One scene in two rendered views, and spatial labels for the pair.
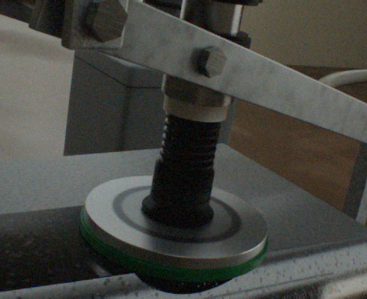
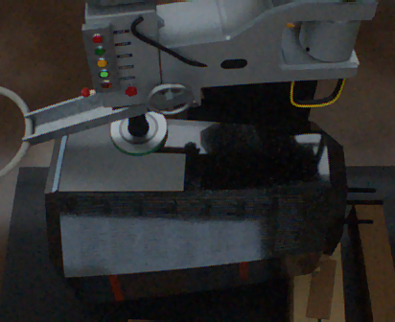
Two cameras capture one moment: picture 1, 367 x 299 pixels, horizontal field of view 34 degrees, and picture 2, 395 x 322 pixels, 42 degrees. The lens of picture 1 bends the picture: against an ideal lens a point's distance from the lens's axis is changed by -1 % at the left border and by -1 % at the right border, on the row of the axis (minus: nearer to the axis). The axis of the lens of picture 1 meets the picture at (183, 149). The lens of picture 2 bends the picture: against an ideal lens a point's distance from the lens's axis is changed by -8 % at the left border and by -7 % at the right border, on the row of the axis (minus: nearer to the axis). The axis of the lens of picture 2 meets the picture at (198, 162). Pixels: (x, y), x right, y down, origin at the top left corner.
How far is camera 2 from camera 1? 2.22 m
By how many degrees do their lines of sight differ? 97
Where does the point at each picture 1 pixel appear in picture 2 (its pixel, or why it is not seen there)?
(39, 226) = (175, 145)
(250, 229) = not seen: hidden behind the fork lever
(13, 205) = (178, 157)
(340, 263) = not seen: hidden behind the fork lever
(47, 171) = (154, 178)
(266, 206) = (94, 137)
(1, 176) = (173, 178)
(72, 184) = (151, 168)
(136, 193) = (143, 140)
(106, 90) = not seen: outside the picture
